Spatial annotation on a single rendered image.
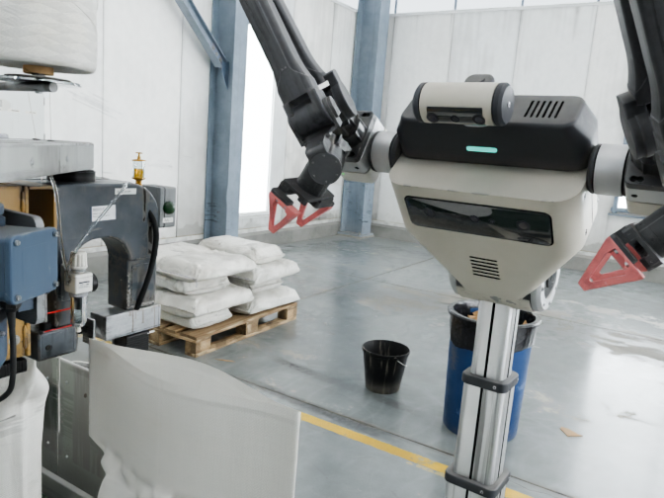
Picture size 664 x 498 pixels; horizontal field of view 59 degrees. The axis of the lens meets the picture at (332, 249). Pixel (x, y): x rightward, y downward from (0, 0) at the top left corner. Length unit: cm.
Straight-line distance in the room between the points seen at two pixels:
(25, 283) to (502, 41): 873
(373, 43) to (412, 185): 869
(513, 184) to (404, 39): 881
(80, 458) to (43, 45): 140
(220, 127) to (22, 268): 638
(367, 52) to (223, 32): 324
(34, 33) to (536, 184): 84
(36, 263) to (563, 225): 85
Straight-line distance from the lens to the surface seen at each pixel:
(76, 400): 198
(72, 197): 120
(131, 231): 129
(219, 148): 717
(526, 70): 911
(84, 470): 205
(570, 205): 109
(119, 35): 641
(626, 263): 84
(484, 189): 112
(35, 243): 87
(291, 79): 105
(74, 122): 606
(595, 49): 896
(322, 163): 98
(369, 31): 991
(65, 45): 96
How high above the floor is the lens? 145
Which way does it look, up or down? 10 degrees down
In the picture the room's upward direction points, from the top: 4 degrees clockwise
